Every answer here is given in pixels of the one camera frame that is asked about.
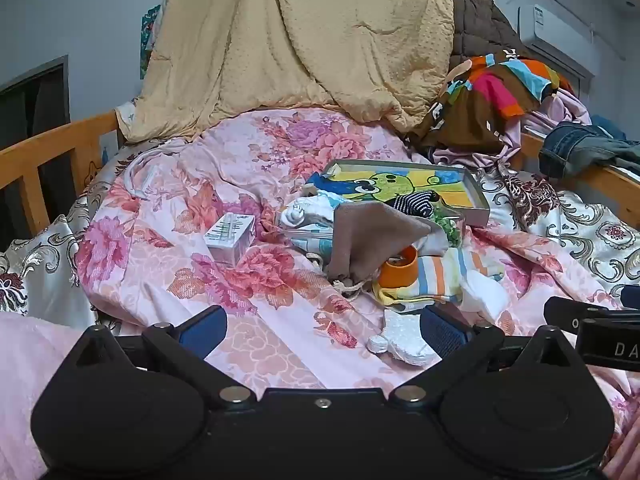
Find grey cloth pouch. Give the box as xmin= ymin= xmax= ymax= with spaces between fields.
xmin=306 ymin=202 xmax=433 ymax=306

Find white air conditioner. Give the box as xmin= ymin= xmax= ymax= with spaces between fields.
xmin=517 ymin=4 xmax=598 ymax=78

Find white crumpled cloth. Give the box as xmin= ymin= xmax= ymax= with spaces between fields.
xmin=457 ymin=270 xmax=512 ymax=323

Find white foam piece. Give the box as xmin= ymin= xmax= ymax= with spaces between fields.
xmin=367 ymin=307 xmax=441 ymax=367

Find pastel striped sock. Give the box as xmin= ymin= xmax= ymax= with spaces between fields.
xmin=372 ymin=247 xmax=506 ymax=308

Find pink floral quilt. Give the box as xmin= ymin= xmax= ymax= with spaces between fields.
xmin=75 ymin=107 xmax=640 ymax=401

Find orange ribbed cap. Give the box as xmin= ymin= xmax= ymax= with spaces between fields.
xmin=378 ymin=245 xmax=418 ymax=288

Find brown quilted blanket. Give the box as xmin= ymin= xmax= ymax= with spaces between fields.
xmin=447 ymin=0 xmax=531 ymax=68

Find black white striped sock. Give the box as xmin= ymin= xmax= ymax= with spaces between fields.
xmin=387 ymin=191 xmax=441 ymax=218

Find pink fleece clothing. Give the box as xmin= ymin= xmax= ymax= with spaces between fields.
xmin=0 ymin=310 xmax=101 ymax=480

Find teal wall poster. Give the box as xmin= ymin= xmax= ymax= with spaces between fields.
xmin=140 ymin=5 xmax=162 ymax=66

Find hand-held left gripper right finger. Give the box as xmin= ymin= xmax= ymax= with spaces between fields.
xmin=390 ymin=305 xmax=576 ymax=406

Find cartoon print cloth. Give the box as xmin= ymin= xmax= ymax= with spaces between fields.
xmin=307 ymin=164 xmax=476 ymax=211

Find beige quilt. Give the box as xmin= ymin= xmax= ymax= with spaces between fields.
xmin=116 ymin=0 xmax=463 ymax=143

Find grey cardboard box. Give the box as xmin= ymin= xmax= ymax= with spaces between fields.
xmin=302 ymin=159 xmax=493 ymax=228

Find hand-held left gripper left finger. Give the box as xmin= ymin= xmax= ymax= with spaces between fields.
xmin=70 ymin=305 xmax=251 ymax=408

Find cardboard medicine box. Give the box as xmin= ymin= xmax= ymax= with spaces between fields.
xmin=285 ymin=227 xmax=335 ymax=257

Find wooden bed frame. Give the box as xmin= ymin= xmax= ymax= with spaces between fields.
xmin=0 ymin=110 xmax=640 ymax=251

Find brown colourful striped garment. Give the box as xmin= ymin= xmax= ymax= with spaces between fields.
xmin=407 ymin=52 xmax=576 ymax=158

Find white cloth with blue print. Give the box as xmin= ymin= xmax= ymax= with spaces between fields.
xmin=280 ymin=195 xmax=351 ymax=233

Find small white milk carton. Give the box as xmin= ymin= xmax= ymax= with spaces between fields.
xmin=204 ymin=212 xmax=257 ymax=267

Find blue jeans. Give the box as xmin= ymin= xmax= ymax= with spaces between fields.
xmin=539 ymin=121 xmax=640 ymax=178

